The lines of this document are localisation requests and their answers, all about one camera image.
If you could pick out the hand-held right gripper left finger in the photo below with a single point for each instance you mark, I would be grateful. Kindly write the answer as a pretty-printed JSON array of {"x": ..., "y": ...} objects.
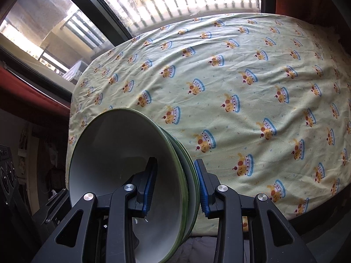
[{"x": 149, "y": 189}]

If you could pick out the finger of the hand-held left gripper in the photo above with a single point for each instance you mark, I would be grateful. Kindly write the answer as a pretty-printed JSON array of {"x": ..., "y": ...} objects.
[{"x": 57, "y": 206}]

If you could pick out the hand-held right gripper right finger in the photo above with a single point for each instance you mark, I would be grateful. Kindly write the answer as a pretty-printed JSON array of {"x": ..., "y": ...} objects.
[{"x": 203, "y": 191}]

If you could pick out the black appliance with knobs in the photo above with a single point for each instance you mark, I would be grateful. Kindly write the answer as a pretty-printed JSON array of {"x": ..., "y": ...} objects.
[{"x": 8, "y": 169}]

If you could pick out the yellow printed tablecloth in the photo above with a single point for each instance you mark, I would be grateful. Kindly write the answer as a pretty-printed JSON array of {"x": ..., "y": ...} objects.
[{"x": 219, "y": 74}]

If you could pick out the white outdoor unit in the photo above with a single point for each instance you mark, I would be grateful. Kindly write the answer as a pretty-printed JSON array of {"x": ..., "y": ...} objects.
[{"x": 74, "y": 72}]

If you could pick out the balcony railing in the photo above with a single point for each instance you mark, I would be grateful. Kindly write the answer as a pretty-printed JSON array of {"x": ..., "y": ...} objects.
[{"x": 87, "y": 30}]

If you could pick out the dark window frame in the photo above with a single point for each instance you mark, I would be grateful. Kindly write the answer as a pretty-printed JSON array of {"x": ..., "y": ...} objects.
[{"x": 109, "y": 8}]

